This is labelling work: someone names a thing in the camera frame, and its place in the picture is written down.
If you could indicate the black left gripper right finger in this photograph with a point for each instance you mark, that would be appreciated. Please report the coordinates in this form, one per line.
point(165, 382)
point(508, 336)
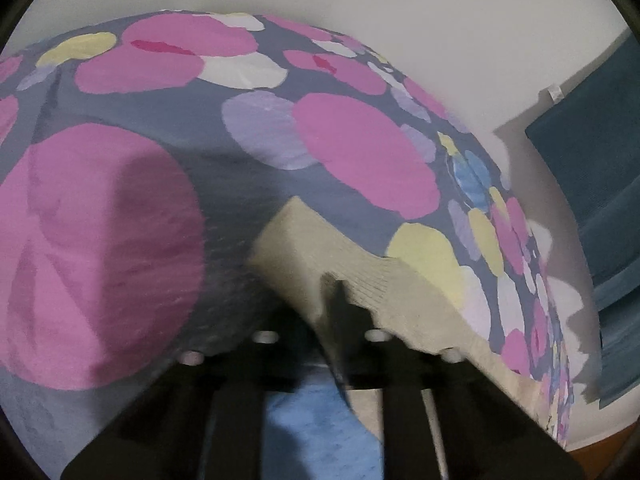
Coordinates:
point(442, 417)

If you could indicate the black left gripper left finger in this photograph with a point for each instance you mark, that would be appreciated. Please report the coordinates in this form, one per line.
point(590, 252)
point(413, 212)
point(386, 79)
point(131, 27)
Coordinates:
point(202, 421)

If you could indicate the beige embroidered small shirt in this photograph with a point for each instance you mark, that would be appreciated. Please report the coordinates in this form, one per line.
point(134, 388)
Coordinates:
point(299, 255)

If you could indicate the colourful circle pattern bedsheet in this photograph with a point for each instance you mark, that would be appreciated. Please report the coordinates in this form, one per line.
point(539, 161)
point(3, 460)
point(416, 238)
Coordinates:
point(140, 160)

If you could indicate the dark teal curtain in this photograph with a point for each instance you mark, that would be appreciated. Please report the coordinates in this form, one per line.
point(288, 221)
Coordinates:
point(590, 143)

